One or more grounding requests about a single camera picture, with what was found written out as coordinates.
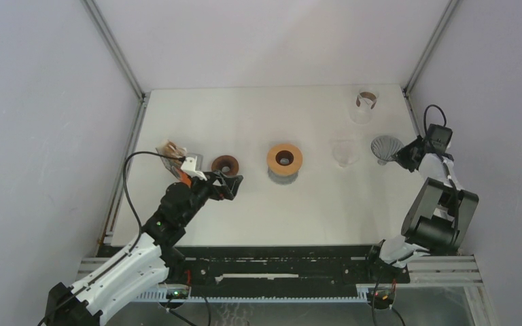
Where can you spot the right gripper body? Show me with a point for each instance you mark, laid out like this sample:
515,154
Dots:
406,155

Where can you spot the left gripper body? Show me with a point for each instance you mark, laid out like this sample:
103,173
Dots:
202,190

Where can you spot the grey ribbed glass dripper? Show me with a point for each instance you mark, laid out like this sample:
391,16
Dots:
384,148

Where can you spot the grey glass carafe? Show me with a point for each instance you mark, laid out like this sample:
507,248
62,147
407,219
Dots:
282,179

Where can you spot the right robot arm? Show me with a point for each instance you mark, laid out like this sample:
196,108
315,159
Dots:
440,215

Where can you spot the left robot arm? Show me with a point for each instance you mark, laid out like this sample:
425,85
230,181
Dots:
149,259

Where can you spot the orange filter holder box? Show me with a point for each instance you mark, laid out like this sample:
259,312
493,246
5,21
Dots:
184,178

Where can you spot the clear glass dripper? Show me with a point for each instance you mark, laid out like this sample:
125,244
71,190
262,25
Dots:
345,151

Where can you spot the clear glass with brown band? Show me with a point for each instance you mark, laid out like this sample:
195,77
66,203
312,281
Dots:
365,101

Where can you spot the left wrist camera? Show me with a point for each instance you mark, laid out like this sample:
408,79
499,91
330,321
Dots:
191,167

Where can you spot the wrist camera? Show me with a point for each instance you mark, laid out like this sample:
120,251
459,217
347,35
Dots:
191,167
437,139

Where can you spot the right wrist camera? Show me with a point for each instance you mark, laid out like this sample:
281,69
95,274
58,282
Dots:
437,139

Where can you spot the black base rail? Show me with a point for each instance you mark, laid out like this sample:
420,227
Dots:
298,272

